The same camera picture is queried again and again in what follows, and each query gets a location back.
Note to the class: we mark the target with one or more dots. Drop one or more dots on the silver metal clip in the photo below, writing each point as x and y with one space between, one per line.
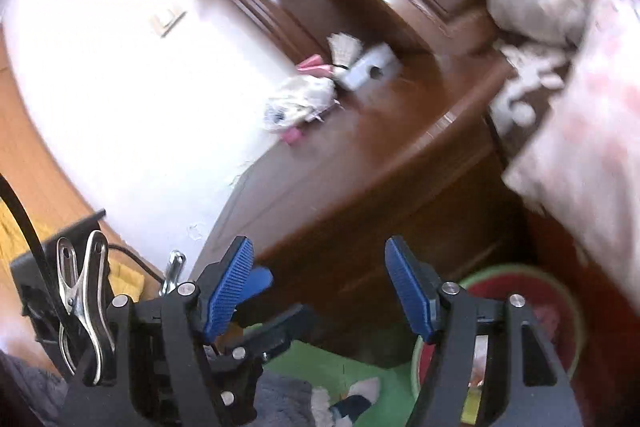
97 297
172 267

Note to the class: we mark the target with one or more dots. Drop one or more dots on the pink checked quilt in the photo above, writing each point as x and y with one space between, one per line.
590 132

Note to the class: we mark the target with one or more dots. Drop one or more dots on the brown spotted bed sheet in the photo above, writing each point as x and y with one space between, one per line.
525 107

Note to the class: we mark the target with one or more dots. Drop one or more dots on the white plastic bag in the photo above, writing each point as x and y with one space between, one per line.
300 99

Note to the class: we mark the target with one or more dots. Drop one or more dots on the white rectangular box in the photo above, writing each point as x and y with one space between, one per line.
365 67

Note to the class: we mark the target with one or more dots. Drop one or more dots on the pink paper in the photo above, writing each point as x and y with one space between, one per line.
312 64

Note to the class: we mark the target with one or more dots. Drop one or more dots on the green and red bin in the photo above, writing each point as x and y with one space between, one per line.
495 284

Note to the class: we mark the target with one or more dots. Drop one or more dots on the dark wooden nightstand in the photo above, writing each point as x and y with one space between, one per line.
350 167

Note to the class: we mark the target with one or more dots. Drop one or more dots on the grey fleece garment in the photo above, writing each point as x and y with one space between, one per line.
285 399

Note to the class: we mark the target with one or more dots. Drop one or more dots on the yellow towel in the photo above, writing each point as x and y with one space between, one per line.
125 279

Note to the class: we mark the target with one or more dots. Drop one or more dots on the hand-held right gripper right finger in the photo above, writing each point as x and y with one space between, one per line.
407 287

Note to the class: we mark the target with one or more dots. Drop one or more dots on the beige light switch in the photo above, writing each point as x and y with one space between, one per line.
167 23

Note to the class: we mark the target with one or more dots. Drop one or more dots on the green foam mat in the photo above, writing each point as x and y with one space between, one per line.
310 357

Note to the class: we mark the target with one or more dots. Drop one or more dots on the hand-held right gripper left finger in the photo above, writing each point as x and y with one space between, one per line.
227 287

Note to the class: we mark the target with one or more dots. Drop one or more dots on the white pillow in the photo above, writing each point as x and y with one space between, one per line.
535 7

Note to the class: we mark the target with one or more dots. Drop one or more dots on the grey knit sweater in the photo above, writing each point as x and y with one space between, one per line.
25 397

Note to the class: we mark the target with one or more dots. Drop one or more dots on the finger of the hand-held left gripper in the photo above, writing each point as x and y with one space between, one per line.
280 327
260 282

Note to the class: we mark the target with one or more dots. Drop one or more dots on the small pink cap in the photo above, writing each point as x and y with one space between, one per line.
292 136

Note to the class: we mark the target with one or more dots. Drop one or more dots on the white feather shuttlecock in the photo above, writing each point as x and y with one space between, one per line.
345 47

